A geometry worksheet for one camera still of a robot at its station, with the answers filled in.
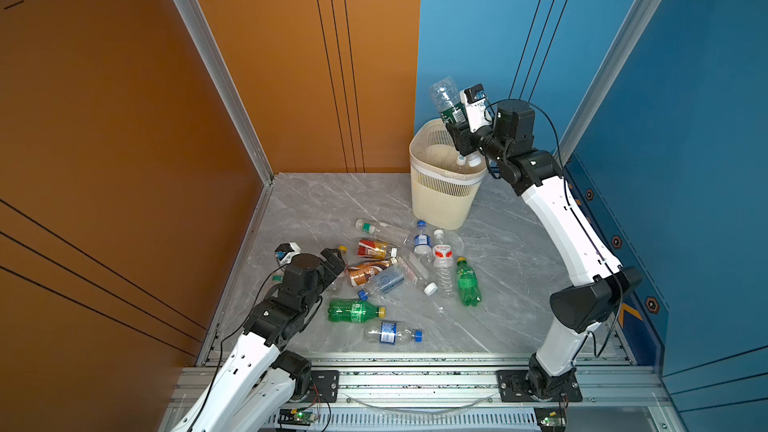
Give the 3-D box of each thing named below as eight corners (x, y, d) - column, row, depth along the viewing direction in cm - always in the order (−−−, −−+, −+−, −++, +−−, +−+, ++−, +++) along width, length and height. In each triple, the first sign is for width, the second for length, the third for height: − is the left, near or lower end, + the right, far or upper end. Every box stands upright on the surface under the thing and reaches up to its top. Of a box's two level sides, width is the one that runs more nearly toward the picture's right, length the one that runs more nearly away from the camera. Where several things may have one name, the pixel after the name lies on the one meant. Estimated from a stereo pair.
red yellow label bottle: (357, 259, 98) (356, 251, 94) (360, 247, 101) (358, 239, 97) (396, 263, 97) (396, 255, 93) (397, 251, 100) (397, 243, 96)
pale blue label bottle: (363, 307, 88) (362, 301, 84) (355, 290, 91) (354, 284, 87) (407, 284, 92) (408, 277, 89) (398, 269, 96) (398, 262, 92)
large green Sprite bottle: (329, 325, 85) (326, 318, 80) (332, 306, 88) (328, 299, 84) (386, 325, 85) (385, 318, 80) (386, 306, 88) (386, 299, 84)
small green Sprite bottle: (460, 307, 88) (463, 300, 84) (453, 262, 97) (456, 254, 93) (478, 307, 88) (482, 300, 84) (470, 262, 97) (473, 254, 93)
